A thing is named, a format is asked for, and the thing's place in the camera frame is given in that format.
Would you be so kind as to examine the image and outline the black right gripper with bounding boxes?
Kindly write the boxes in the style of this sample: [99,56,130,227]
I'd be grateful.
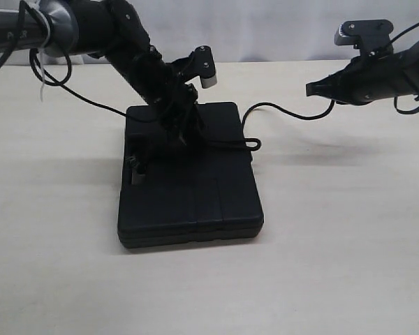
[305,52,409,105]

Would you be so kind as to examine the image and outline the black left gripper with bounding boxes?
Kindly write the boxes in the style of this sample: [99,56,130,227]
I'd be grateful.
[132,52,207,150]

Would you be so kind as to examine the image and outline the black braided rope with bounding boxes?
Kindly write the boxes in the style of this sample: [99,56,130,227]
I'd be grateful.
[125,99,336,175]

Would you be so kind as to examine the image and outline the black plastic carry case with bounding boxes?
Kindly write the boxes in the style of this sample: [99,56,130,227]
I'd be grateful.
[117,105,264,248]

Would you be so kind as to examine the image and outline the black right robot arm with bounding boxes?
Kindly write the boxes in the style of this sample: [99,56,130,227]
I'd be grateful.
[306,41,419,106]

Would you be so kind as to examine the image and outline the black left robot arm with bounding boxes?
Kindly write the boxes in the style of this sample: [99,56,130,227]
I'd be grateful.
[0,1,216,148]

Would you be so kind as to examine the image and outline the white backdrop curtain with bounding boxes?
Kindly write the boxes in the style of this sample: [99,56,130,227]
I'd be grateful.
[0,0,419,66]

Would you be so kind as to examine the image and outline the white zip tie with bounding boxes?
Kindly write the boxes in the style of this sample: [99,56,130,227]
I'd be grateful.
[28,1,51,102]

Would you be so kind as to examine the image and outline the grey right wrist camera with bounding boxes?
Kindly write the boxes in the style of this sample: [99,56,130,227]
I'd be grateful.
[334,19,394,56]

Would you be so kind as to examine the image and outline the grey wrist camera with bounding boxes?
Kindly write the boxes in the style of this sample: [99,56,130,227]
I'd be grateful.
[334,19,394,56]
[184,45,217,89]

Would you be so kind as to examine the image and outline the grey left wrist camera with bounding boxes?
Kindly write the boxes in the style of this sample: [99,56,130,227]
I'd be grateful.
[184,45,217,89]

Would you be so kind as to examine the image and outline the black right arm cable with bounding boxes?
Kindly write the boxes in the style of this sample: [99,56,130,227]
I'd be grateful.
[387,15,419,114]

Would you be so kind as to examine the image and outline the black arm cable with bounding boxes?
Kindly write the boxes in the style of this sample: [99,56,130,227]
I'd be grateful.
[0,6,161,123]
[387,15,419,114]

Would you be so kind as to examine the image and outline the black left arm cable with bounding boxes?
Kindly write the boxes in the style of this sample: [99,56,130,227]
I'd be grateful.
[0,6,161,123]

